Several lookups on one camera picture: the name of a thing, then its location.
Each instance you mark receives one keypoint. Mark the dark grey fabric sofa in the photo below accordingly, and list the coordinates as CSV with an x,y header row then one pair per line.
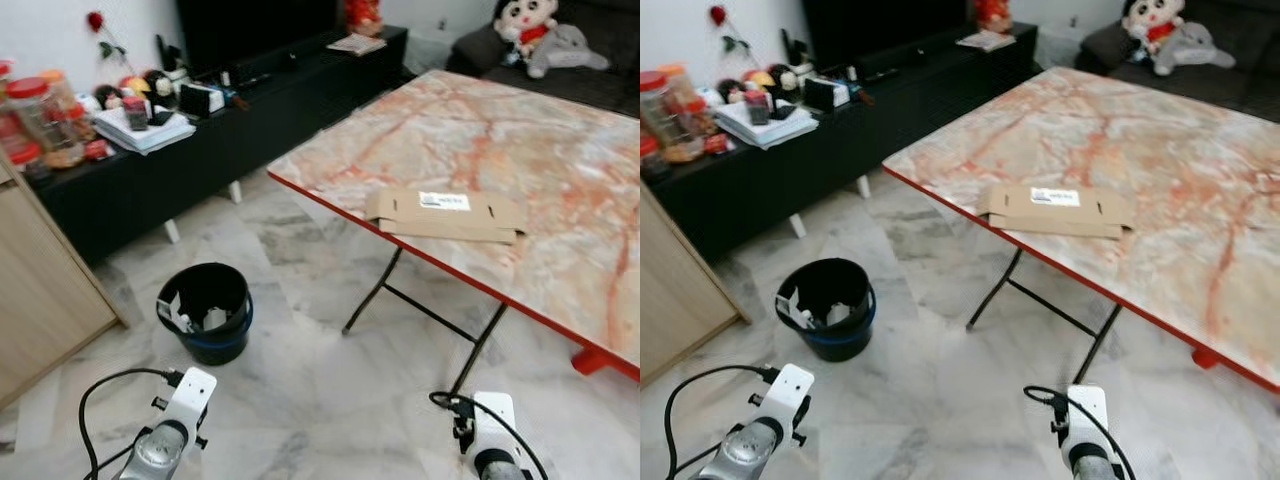
x,y
1240,30
610,30

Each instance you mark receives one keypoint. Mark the thin pink booklet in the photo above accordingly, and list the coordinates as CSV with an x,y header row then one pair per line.
x,y
985,41
357,44

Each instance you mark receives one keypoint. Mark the black haired doll figurine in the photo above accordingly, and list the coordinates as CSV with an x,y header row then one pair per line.
x,y
158,85
782,82

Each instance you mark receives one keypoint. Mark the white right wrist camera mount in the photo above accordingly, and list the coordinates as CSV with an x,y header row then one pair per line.
x,y
493,420
1085,415

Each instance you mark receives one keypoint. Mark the light wooden cabinet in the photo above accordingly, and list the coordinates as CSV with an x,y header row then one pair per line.
x,y
45,290
685,300

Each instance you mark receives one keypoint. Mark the black low tv console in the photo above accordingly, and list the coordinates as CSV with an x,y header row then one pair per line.
x,y
200,180
830,170

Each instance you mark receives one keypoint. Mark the clear jar orange lid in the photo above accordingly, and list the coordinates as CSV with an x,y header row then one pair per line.
x,y
70,100
692,95

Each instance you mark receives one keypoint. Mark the black round rubbish bin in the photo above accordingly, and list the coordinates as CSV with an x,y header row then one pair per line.
x,y
835,342
215,345

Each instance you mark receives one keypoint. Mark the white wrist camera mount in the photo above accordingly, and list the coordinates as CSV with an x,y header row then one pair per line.
x,y
493,420
1085,415
188,400
785,395

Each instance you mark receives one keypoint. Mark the black box with white face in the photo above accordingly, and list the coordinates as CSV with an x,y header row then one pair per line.
x,y
826,95
202,100

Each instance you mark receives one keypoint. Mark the small grey totoro plush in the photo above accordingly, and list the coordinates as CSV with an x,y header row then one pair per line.
x,y
565,52
1192,48

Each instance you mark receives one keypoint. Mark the white lace side table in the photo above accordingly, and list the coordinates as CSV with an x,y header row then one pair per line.
x,y
428,50
1057,45

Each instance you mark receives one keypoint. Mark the clear jar red lid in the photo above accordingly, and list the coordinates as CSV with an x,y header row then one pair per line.
x,y
45,125
668,120

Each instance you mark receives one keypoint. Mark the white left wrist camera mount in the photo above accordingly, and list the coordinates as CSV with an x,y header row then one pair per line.
x,y
785,395
188,400

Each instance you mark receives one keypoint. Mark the red plastic stool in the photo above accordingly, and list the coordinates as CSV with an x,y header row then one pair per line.
x,y
590,360
1204,358

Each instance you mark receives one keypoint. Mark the red artificial rose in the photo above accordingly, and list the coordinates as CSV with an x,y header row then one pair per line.
x,y
96,20
718,15

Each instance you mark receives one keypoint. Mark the marble pattern folding table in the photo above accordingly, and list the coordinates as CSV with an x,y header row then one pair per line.
x,y
1150,130
500,140

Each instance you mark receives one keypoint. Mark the red gold figurine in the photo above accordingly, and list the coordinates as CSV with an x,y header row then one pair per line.
x,y
993,13
364,15

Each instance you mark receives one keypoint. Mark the white paper stack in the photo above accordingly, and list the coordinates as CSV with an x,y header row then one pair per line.
x,y
770,130
150,135

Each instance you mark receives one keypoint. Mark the cartoon boy plush doll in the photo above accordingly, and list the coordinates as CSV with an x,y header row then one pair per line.
x,y
525,25
1152,22

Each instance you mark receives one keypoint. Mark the flat brown cardboard box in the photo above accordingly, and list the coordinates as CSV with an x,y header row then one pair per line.
x,y
1050,210
440,215

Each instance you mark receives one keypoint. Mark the yellow red doll figurine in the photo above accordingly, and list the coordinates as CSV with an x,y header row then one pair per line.
x,y
133,88
758,80

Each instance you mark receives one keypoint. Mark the black flat television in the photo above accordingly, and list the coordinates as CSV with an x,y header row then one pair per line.
x,y
880,28
255,30

